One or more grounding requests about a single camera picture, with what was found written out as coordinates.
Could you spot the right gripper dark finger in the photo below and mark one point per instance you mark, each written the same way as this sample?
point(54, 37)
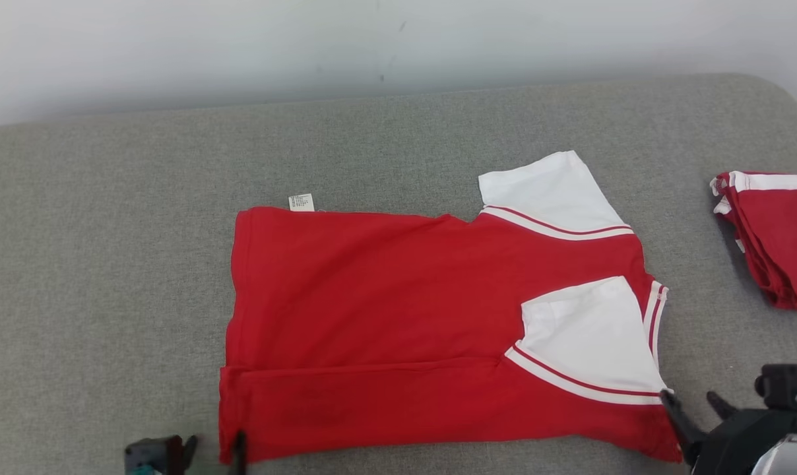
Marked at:
point(722, 406)
point(683, 425)

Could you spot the red shorts with white stripe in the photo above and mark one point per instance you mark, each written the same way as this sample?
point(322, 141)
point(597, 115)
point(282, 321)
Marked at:
point(784, 244)

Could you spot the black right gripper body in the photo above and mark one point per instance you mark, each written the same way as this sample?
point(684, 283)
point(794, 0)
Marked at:
point(735, 445)

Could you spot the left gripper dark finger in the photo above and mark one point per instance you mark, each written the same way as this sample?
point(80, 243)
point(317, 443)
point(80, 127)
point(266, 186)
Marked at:
point(191, 448)
point(239, 455)

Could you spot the red jersey with white sleeves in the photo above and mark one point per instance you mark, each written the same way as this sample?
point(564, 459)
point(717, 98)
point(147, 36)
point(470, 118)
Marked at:
point(372, 297)

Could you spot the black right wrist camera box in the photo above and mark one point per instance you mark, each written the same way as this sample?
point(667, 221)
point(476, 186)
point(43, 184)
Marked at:
point(781, 386)

